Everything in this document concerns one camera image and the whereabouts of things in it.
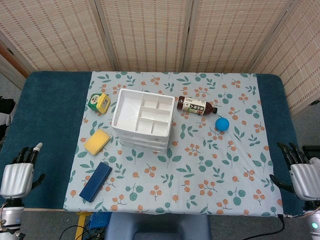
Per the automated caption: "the brown tea bottle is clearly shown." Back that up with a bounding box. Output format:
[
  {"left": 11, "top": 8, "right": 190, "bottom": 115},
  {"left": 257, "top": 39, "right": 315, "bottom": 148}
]
[{"left": 176, "top": 95, "right": 218, "bottom": 117}]

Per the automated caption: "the yellow sponge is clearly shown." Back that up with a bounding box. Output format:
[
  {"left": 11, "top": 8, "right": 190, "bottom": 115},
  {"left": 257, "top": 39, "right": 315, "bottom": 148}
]
[{"left": 83, "top": 129, "right": 112, "bottom": 157}]

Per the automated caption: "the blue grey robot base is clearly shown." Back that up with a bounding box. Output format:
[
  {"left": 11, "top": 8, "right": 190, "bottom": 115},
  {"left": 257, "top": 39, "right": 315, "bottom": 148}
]
[{"left": 103, "top": 212, "right": 212, "bottom": 240}]

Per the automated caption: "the long dark blue box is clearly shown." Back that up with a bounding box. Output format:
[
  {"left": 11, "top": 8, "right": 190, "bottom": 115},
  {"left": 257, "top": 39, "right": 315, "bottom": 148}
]
[{"left": 79, "top": 161, "right": 113, "bottom": 203}]

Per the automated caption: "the blue plastic basket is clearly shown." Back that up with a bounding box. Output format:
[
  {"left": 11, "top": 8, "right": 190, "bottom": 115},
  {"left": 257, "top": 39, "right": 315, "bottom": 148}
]
[{"left": 89, "top": 212, "right": 111, "bottom": 230}]

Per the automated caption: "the clear lowest drawer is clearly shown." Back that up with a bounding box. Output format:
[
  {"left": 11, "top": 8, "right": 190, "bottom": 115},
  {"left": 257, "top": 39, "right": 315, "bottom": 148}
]
[{"left": 121, "top": 143, "right": 168, "bottom": 154}]

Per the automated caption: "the green yellow lidded jar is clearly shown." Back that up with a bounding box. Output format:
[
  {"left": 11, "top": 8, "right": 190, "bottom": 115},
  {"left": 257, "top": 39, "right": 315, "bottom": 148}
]
[{"left": 87, "top": 92, "right": 112, "bottom": 115}]

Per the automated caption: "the woven bamboo folding screen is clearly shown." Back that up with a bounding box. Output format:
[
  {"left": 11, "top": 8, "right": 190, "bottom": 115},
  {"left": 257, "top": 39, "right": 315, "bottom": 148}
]
[{"left": 0, "top": 0, "right": 320, "bottom": 116}]

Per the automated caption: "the black device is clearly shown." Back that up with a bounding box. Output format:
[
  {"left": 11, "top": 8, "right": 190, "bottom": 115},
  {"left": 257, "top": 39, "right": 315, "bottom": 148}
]
[{"left": 302, "top": 145, "right": 320, "bottom": 160}]

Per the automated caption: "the white clear drawer organizer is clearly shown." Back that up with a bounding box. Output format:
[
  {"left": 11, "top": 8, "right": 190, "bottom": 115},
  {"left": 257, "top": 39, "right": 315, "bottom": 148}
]
[{"left": 111, "top": 87, "right": 176, "bottom": 154}]

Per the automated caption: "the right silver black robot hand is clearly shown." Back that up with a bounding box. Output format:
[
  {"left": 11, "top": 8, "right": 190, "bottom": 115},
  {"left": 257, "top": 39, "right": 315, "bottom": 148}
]
[{"left": 269, "top": 141, "right": 320, "bottom": 202}]

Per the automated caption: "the teal table cover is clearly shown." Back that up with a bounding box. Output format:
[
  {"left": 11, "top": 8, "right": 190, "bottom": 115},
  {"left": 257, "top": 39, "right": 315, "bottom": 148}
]
[{"left": 0, "top": 71, "right": 305, "bottom": 210}]

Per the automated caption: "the black power cable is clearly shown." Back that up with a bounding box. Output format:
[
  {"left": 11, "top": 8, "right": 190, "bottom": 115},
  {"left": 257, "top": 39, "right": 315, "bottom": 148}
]
[{"left": 259, "top": 214, "right": 286, "bottom": 240}]

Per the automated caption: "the clear drawer with grey stopper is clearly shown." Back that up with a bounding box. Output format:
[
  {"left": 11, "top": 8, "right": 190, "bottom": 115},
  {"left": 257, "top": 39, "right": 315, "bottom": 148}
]
[{"left": 115, "top": 131, "right": 169, "bottom": 144}]

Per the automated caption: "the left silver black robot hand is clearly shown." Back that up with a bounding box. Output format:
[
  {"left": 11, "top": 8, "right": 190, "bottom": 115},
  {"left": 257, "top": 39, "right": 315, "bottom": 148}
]
[{"left": 0, "top": 142, "right": 46, "bottom": 200}]

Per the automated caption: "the yellow floor stand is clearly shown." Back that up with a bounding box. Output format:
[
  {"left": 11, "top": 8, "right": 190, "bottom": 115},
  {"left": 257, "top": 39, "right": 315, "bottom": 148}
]
[{"left": 74, "top": 211, "right": 91, "bottom": 240}]

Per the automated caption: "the black white equipment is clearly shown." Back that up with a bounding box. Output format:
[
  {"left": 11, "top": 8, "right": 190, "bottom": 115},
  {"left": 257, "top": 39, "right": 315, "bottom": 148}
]
[{"left": 0, "top": 96, "right": 17, "bottom": 141}]

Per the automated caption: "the blue ball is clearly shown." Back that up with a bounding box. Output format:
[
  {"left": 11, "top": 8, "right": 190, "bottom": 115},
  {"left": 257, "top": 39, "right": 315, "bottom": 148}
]
[{"left": 215, "top": 117, "right": 230, "bottom": 132}]

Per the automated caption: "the floral printed tablecloth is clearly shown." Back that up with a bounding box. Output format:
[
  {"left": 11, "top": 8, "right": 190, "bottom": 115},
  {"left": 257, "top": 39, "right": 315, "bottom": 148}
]
[{"left": 63, "top": 71, "right": 285, "bottom": 216}]

